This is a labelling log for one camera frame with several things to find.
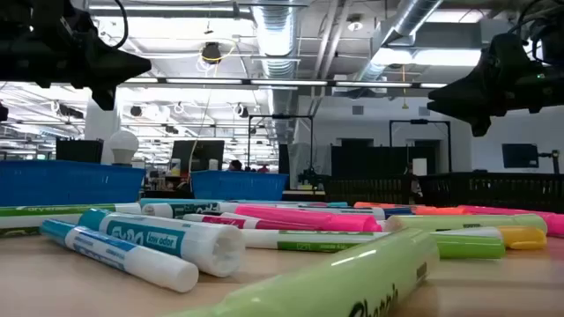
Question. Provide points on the orange highlighter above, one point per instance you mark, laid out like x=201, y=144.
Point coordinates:
x=440, y=211

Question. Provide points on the blue plastic mesh basket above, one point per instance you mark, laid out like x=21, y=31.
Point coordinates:
x=66, y=182
x=238, y=185

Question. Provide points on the long ceiling light bar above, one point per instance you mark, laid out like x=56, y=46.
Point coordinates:
x=286, y=82

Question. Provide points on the black plastic mesh basket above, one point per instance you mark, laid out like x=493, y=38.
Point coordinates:
x=493, y=189
x=365, y=189

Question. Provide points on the black partition screen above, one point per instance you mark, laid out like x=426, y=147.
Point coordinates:
x=374, y=160

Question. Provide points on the white building column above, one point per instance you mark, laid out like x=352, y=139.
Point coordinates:
x=101, y=127

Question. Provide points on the black computer monitor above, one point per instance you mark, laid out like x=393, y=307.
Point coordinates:
x=207, y=154
x=79, y=152

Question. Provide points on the silver ventilation duct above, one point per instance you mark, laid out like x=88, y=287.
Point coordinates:
x=275, y=31
x=410, y=13

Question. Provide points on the black background robot arm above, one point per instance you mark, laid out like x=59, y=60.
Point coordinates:
x=310, y=177

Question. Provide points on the black ceiling camera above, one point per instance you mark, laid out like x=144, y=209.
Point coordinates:
x=211, y=52

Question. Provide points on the thin teal Expo marker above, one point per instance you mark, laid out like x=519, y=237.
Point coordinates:
x=132, y=260

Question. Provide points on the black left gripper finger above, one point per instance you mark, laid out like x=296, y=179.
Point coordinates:
x=123, y=64
x=112, y=80

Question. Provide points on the green cap Expo marker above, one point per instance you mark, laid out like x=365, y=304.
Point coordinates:
x=462, y=248

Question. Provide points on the green label Expo marker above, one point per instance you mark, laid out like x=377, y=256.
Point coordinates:
x=44, y=220

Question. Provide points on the pink highlighter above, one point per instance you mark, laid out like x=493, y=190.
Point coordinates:
x=308, y=218
x=529, y=214

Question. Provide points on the white paper roll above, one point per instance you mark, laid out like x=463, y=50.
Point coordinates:
x=419, y=167

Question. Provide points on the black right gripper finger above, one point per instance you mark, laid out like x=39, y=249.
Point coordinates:
x=458, y=109
x=462, y=90

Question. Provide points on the dark green Expo marker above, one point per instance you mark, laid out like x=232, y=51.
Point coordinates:
x=185, y=210

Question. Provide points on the light green Sharpie highlighter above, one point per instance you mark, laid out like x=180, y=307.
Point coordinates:
x=330, y=282
x=462, y=221

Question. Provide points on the red Expo marker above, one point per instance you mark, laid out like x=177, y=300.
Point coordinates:
x=229, y=221

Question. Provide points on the person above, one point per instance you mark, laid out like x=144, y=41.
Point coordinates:
x=235, y=165
x=263, y=168

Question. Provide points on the dark wall screen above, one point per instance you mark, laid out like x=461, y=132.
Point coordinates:
x=520, y=156

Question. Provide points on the yellow cap white marker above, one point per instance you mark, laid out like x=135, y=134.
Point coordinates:
x=522, y=238

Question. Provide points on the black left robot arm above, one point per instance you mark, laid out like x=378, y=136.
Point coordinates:
x=22, y=44

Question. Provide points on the thick teal Expo marker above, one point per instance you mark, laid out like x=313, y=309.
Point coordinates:
x=176, y=240

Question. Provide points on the dark square wall vent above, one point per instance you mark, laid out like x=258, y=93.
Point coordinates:
x=424, y=111
x=358, y=110

